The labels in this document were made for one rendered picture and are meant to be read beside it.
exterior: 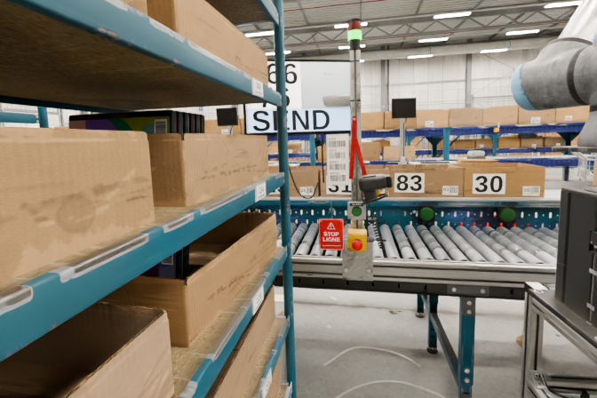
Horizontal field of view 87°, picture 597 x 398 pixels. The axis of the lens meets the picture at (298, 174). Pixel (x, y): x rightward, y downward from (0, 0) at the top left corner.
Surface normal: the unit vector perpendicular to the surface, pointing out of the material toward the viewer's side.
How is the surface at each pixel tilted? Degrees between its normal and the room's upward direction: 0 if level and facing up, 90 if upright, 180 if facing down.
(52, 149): 90
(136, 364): 90
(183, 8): 90
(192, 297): 90
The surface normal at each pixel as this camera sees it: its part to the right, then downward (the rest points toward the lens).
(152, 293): -0.23, 0.11
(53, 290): 0.98, -0.01
